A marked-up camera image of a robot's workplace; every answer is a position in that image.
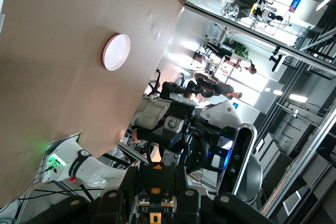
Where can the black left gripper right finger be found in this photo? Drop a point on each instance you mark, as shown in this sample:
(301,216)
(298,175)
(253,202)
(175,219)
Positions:
(210,208)

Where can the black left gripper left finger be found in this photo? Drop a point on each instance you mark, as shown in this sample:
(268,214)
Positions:
(105,208)

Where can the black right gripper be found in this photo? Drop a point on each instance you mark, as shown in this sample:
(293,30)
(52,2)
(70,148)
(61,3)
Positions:
(195,153)

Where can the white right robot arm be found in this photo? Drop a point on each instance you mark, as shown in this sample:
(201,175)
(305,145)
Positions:
(89,167)

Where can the beige padded chair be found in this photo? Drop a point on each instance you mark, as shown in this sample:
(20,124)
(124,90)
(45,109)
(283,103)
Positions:
(152,111)

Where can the black office chair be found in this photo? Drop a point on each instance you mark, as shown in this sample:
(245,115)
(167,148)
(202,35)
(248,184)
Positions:
(157,85)

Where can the perforated vent panel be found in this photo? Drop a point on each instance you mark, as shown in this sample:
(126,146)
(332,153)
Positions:
(292,202)

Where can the person in striped shirt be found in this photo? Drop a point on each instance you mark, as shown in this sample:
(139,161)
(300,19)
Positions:
(223,89)

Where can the round pink plate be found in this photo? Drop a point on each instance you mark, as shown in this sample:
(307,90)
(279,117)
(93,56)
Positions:
(116,52)

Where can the person in white shirt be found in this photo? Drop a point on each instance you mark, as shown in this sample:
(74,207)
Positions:
(241,62)

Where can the green potted plant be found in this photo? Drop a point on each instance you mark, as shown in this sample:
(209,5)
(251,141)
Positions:
(241,51)

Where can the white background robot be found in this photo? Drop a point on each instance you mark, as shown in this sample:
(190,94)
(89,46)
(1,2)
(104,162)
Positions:
(270,15)

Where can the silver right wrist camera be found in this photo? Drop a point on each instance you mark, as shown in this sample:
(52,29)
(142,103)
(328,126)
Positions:
(242,150)

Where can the aluminium frame post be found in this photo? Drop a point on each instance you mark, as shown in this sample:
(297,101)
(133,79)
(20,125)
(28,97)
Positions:
(302,161)

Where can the black mounted camera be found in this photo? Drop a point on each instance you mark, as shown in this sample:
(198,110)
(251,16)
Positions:
(276,60)

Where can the long metal frame beam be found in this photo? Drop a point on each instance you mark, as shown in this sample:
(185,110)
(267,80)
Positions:
(262,36)

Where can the blue wall sign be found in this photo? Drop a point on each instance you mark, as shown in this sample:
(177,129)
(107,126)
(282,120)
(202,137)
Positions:
(295,5)

